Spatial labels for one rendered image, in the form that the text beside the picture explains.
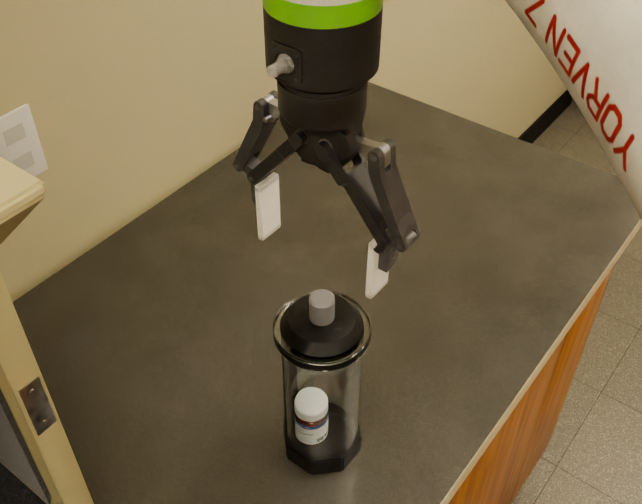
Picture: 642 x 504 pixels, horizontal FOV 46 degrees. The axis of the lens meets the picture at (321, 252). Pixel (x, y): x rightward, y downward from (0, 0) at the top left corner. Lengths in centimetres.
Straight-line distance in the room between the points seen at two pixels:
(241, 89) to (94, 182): 36
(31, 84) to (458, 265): 70
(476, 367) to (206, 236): 50
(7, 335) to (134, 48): 68
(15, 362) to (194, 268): 57
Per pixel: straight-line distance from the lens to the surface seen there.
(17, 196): 48
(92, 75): 122
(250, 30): 146
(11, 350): 71
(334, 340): 80
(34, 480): 90
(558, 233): 134
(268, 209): 76
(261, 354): 110
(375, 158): 62
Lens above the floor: 179
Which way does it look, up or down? 43 degrees down
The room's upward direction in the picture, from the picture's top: straight up
